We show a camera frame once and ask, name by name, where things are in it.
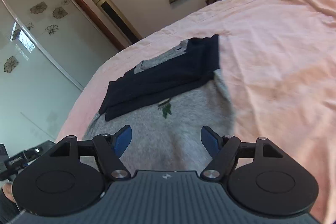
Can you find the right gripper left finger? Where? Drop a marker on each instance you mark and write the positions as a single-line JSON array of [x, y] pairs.
[[72, 175]]

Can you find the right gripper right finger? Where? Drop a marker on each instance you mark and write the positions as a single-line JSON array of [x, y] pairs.
[[259, 176]]

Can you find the grey and navy sweater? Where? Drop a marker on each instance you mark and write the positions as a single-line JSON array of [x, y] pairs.
[[167, 101]]

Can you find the person's left hand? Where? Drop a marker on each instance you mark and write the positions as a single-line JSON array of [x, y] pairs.
[[7, 190]]

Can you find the black left sleeve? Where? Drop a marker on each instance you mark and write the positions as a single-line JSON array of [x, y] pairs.
[[8, 209]]

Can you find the glass sliding wardrobe door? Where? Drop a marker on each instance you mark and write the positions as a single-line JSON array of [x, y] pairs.
[[49, 52]]

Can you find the pink bed sheet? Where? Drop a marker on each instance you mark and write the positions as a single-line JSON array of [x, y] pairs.
[[278, 61]]

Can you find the gold tower air conditioner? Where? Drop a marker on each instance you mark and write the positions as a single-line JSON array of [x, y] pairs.
[[118, 19]]

